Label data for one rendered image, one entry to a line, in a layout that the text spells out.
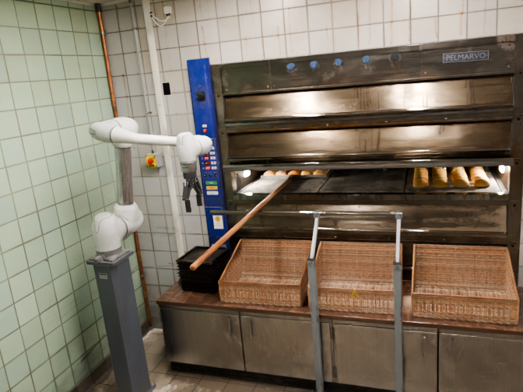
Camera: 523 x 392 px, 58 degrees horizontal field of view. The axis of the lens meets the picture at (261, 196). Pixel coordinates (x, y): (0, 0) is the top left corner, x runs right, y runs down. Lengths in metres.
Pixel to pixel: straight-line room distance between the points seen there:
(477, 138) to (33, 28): 2.75
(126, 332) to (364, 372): 1.50
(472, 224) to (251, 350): 1.62
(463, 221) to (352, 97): 1.05
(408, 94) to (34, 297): 2.58
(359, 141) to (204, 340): 1.68
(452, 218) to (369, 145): 0.70
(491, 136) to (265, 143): 1.41
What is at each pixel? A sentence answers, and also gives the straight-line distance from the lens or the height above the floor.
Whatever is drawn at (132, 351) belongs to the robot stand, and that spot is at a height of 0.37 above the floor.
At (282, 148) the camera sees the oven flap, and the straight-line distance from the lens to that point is 3.24.
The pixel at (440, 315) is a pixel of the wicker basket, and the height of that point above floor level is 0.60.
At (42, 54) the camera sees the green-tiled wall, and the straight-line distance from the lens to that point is 3.32.
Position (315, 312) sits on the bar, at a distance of 2.91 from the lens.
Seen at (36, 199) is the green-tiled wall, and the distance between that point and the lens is 3.18.
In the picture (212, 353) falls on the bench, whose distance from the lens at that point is 3.40.
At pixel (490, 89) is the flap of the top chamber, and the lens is 3.10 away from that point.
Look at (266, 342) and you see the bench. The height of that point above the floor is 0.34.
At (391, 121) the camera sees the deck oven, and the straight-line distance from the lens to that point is 3.10.
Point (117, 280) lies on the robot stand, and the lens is 3.06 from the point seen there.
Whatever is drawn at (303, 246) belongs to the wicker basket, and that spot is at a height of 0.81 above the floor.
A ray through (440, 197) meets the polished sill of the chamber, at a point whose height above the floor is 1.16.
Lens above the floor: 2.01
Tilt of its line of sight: 14 degrees down
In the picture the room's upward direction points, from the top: 5 degrees counter-clockwise
